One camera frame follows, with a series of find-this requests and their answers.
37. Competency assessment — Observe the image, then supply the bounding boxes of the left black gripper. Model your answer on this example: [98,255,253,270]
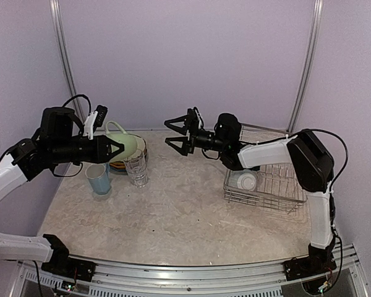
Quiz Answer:
[49,134,123,163]

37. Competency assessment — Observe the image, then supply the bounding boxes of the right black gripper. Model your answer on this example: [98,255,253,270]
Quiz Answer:
[165,113,228,155]

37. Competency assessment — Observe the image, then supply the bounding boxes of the yellow polka dot plate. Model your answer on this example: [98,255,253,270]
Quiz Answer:
[109,161,126,169]

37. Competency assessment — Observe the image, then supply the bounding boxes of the blue polka dot plate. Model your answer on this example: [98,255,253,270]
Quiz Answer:
[109,165,127,174]

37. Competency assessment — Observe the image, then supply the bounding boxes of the light blue cup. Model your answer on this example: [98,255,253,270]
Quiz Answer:
[85,164,111,195]

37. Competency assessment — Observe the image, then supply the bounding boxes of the pale green cup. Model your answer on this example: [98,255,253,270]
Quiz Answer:
[105,121,137,163]

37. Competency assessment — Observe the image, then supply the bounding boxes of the beige plate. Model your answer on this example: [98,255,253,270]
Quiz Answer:
[109,136,148,163]

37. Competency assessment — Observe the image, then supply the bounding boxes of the light green checked bowl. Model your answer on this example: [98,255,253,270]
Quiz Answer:
[228,171,257,191]

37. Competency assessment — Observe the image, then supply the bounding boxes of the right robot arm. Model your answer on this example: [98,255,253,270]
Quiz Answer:
[164,108,338,275]

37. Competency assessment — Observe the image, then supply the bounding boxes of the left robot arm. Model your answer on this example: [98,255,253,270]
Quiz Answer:
[0,105,126,275]

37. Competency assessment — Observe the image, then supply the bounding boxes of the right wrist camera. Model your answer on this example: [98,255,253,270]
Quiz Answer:
[190,106,204,130]

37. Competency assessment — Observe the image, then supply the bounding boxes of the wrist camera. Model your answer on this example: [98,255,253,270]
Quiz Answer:
[190,106,204,130]
[83,105,108,140]

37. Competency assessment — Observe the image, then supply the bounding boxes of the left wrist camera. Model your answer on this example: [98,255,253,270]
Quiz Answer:
[83,105,108,140]

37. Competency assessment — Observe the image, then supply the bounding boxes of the metal wire dish rack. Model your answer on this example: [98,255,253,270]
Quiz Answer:
[224,123,309,214]

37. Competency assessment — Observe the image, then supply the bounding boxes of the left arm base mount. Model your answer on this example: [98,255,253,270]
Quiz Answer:
[41,257,96,282]

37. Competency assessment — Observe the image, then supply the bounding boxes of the front aluminium rail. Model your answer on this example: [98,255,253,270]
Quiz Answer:
[17,252,364,297]

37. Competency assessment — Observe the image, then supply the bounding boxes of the left aluminium frame post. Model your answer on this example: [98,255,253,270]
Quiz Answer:
[49,0,85,118]

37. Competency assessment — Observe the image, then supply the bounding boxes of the aluminium frame post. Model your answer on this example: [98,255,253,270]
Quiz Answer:
[286,0,323,132]
[49,0,85,118]

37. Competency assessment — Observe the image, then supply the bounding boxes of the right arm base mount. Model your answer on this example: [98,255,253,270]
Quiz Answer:
[283,256,337,281]

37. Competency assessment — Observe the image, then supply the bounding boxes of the right aluminium frame post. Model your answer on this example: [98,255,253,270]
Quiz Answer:
[286,0,323,132]

